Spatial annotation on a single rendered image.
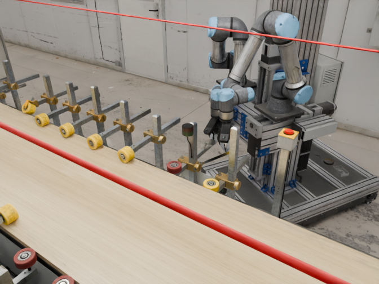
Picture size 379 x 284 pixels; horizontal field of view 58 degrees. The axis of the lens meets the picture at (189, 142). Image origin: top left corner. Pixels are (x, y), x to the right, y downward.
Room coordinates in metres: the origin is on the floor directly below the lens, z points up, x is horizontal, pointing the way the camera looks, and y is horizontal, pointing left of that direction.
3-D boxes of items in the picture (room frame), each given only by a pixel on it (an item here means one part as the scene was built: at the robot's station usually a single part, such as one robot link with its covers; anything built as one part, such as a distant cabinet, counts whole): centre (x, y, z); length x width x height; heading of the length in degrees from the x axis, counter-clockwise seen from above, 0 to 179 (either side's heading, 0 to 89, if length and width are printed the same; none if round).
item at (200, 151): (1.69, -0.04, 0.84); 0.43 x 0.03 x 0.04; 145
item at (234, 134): (1.45, -0.22, 0.93); 0.03 x 0.03 x 0.48; 55
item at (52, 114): (2.19, 0.83, 0.95); 0.50 x 0.04 x 0.04; 145
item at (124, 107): (1.87, 0.39, 0.89); 0.03 x 0.03 x 0.48; 55
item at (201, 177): (1.59, -0.06, 0.75); 0.26 x 0.01 x 0.10; 55
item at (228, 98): (1.60, -0.20, 1.24); 0.09 x 0.08 x 0.11; 115
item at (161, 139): (1.74, 0.21, 0.95); 0.13 x 0.06 x 0.05; 55
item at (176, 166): (1.51, 0.08, 0.85); 0.08 x 0.08 x 0.11
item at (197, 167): (1.60, 0.00, 0.85); 0.13 x 0.06 x 0.05; 55
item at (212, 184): (1.35, -0.11, 0.85); 0.08 x 0.08 x 0.11
